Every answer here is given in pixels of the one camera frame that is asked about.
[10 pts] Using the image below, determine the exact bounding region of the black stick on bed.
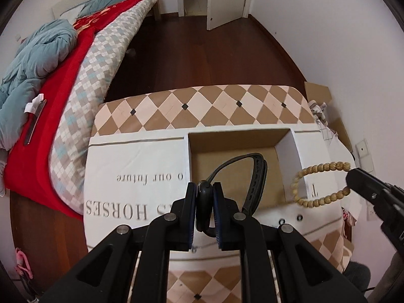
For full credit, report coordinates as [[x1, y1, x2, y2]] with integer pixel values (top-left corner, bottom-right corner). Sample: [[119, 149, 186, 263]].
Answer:
[[24, 99, 47, 146]]

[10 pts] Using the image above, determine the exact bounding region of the blue quilt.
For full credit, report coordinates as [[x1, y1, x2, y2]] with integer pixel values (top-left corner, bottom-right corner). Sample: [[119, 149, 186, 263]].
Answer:
[[1, 0, 124, 155]]

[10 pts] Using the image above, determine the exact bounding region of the brown cardboard box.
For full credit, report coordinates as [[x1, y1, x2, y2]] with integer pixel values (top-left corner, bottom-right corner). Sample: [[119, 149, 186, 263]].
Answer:
[[305, 81, 353, 153]]

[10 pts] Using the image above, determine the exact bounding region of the wooden bead bracelet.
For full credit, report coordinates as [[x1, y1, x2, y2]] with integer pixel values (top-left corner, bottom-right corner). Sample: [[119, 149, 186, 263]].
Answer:
[[290, 161, 352, 208]]

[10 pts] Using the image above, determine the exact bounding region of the red bed sheet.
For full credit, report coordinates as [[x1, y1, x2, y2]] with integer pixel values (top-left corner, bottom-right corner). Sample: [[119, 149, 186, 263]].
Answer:
[[3, 0, 153, 221]]

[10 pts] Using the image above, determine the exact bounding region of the white paper tag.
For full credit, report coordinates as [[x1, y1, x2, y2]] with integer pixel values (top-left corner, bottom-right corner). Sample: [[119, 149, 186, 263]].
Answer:
[[24, 94, 44, 114]]

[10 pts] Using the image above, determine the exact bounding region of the black fitness band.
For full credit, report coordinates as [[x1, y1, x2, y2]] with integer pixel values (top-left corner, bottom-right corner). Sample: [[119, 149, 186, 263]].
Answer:
[[196, 153, 268, 244]]

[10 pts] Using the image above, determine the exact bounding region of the pink hanger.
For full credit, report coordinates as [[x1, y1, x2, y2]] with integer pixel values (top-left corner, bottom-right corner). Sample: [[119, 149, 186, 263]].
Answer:
[[15, 248, 33, 280]]

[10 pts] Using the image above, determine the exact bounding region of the checkered tablecloth with text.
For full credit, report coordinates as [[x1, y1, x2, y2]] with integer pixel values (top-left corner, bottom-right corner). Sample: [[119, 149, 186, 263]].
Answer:
[[82, 84, 362, 303]]

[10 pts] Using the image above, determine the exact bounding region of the checkered bed cover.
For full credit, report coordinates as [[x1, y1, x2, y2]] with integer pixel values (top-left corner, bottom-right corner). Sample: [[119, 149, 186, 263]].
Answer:
[[49, 0, 158, 218]]

